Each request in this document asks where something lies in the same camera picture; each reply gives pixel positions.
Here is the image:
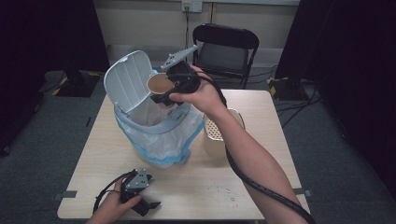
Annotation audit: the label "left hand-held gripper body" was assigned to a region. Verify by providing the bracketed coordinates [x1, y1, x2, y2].
[119, 168, 151, 205]

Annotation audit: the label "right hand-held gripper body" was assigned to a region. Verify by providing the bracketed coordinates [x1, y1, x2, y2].
[160, 44, 202, 95]

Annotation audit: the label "brown paper cup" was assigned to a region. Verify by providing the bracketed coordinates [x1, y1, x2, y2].
[146, 72, 177, 109]

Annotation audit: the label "white grey lidded trash can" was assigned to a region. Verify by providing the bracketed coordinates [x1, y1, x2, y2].
[103, 49, 192, 171]

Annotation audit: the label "person's right hand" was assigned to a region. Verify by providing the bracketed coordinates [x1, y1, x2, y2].
[168, 63, 231, 117]

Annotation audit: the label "person's left hand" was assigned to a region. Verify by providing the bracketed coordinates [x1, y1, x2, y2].
[86, 177, 144, 224]

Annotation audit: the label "black folding chair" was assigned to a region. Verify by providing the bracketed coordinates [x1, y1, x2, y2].
[190, 22, 261, 91]

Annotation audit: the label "beige container with strainer insert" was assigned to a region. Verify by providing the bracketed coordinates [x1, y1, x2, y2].
[202, 107, 247, 159]

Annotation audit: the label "grey tape strip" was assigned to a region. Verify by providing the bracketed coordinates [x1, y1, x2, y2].
[292, 187, 314, 198]
[52, 189, 78, 201]

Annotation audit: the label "small food crumbs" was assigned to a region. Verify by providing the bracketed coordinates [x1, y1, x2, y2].
[214, 186, 237, 203]

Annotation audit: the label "black stand base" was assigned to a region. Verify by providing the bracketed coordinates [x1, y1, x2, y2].
[266, 76, 310, 102]
[55, 69, 103, 98]

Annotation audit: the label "dark curtain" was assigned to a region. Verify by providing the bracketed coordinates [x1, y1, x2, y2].
[275, 0, 396, 200]
[0, 0, 112, 157]

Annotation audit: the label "black wall power cable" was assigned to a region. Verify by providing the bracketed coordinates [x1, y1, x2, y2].
[184, 10, 191, 63]

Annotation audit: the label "white wall socket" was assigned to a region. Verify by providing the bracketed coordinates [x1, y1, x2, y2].
[181, 0, 204, 14]

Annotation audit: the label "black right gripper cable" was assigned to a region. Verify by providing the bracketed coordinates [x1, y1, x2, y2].
[176, 72, 316, 224]

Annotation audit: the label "black floor cables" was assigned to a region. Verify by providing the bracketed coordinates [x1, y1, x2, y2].
[248, 64, 322, 129]

